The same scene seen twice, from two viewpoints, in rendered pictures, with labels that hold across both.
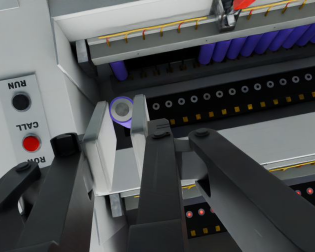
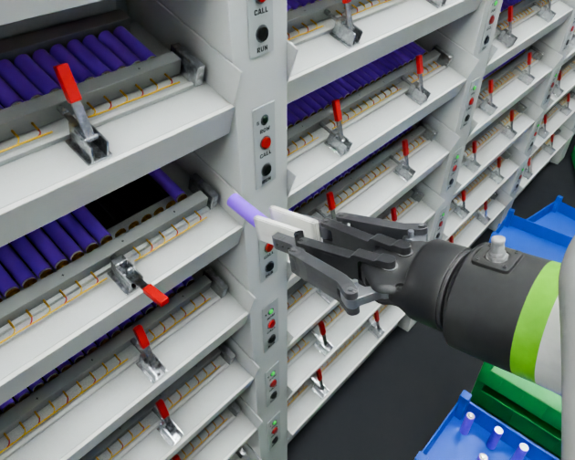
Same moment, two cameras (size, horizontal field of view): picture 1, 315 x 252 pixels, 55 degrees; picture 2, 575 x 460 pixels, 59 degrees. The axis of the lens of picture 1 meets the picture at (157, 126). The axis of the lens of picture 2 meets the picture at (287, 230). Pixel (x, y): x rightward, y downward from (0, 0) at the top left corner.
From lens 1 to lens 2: 0.49 m
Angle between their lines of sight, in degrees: 65
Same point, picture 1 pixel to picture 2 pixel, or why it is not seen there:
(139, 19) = (182, 240)
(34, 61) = (255, 197)
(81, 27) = (219, 221)
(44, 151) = (259, 138)
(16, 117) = (269, 158)
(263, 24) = (78, 274)
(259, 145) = (99, 182)
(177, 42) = (149, 232)
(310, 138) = (48, 204)
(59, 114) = (246, 166)
